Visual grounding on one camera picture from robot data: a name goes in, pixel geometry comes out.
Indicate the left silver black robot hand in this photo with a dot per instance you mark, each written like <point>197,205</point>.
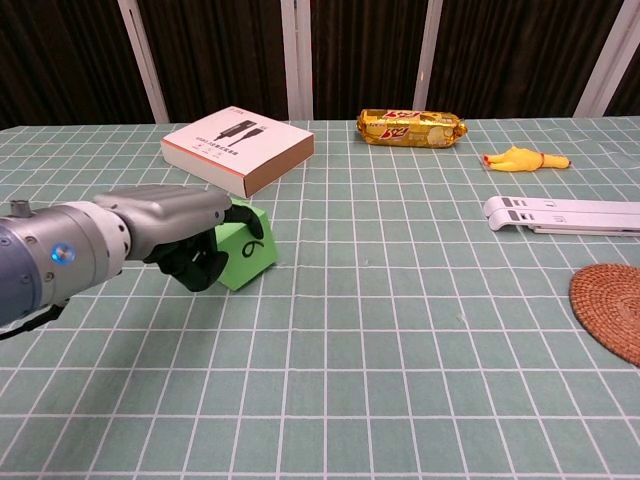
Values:
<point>165,215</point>

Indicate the green cube with numbers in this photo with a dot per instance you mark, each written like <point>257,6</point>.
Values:
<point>252,260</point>

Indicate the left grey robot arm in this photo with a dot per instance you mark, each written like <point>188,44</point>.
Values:
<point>55,260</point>

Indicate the green gridded cutting mat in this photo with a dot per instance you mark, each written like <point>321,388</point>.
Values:
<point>375,350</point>

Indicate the gold snack packet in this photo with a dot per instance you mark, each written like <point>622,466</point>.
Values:
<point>407,129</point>

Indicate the yellow rubber chicken toy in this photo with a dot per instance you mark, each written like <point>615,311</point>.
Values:
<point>520,161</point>

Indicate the white folding laptop stand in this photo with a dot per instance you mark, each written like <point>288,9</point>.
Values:
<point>560,215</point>

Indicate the brown woven round coaster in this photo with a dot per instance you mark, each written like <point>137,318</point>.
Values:
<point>612,310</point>

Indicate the grey metal partition post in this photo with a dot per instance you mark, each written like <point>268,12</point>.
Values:
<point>607,55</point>
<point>296,60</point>
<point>145,60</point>
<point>427,55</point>

